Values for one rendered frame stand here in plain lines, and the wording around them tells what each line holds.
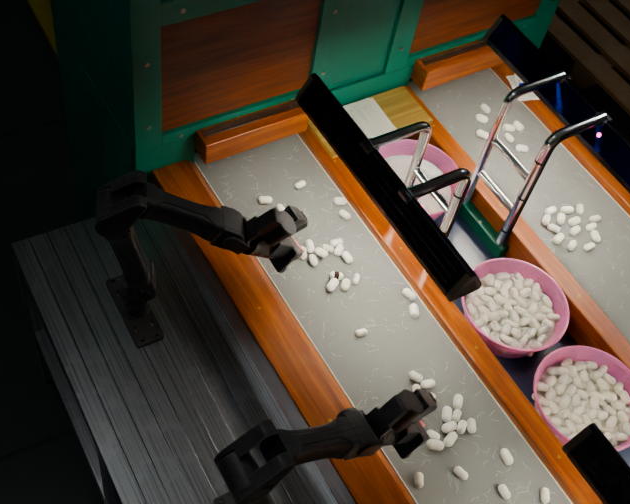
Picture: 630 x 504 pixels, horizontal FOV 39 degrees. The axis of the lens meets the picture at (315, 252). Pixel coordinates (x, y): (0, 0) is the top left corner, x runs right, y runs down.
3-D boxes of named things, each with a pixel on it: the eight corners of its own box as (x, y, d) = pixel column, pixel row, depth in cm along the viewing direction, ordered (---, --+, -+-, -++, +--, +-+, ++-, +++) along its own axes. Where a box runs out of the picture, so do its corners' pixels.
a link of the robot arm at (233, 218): (247, 209, 190) (118, 162, 173) (251, 242, 185) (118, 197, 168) (217, 239, 197) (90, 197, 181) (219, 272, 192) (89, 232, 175)
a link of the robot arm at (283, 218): (293, 210, 193) (256, 186, 185) (298, 242, 188) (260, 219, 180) (255, 234, 198) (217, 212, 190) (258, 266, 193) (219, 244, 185)
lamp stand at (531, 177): (496, 259, 232) (556, 142, 196) (452, 205, 241) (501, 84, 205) (550, 235, 239) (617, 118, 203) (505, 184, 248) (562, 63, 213)
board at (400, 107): (332, 159, 233) (333, 156, 232) (303, 121, 240) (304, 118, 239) (432, 123, 246) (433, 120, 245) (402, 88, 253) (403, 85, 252)
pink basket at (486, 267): (523, 391, 209) (536, 372, 202) (431, 325, 217) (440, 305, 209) (574, 320, 223) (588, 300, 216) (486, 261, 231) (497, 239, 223)
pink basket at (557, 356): (570, 488, 196) (586, 472, 188) (498, 392, 208) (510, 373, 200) (654, 437, 206) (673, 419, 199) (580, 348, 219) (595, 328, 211)
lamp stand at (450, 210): (370, 316, 216) (410, 201, 180) (328, 256, 225) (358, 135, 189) (432, 288, 223) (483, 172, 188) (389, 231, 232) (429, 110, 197)
